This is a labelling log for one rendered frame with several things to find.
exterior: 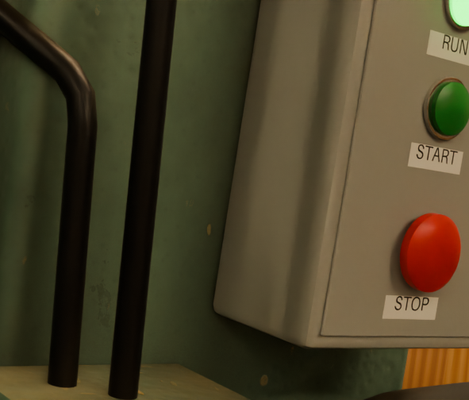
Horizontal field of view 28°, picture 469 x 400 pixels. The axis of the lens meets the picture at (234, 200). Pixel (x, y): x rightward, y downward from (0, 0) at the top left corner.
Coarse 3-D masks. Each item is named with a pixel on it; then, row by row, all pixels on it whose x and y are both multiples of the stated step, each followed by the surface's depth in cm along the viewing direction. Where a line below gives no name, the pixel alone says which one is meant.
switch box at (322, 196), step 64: (320, 0) 35; (384, 0) 34; (256, 64) 38; (320, 64) 35; (384, 64) 34; (448, 64) 36; (256, 128) 37; (320, 128) 34; (384, 128) 35; (256, 192) 37; (320, 192) 34; (384, 192) 35; (448, 192) 37; (256, 256) 36; (320, 256) 34; (384, 256) 35; (256, 320) 36; (320, 320) 34; (384, 320) 36; (448, 320) 38
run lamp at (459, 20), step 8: (448, 0) 35; (456, 0) 35; (464, 0) 35; (448, 8) 35; (456, 8) 35; (464, 8) 35; (448, 16) 36; (456, 16) 36; (464, 16) 36; (456, 24) 36; (464, 24) 36
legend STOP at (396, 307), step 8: (392, 296) 36; (400, 296) 36; (408, 296) 37; (392, 304) 36; (400, 304) 36; (408, 304) 37; (416, 304) 37; (424, 304) 37; (432, 304) 37; (384, 312) 36; (392, 312) 36; (400, 312) 36; (408, 312) 37; (416, 312) 37; (424, 312) 37; (432, 312) 38
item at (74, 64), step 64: (0, 0) 33; (64, 64) 32; (64, 192) 32; (128, 192) 31; (64, 256) 32; (128, 256) 31; (64, 320) 32; (128, 320) 31; (64, 384) 32; (128, 384) 31
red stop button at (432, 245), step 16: (416, 224) 35; (432, 224) 36; (448, 224) 36; (416, 240) 35; (432, 240) 35; (448, 240) 36; (400, 256) 35; (416, 256) 35; (432, 256) 36; (448, 256) 36; (416, 272) 35; (432, 272) 36; (448, 272) 36; (416, 288) 36; (432, 288) 36
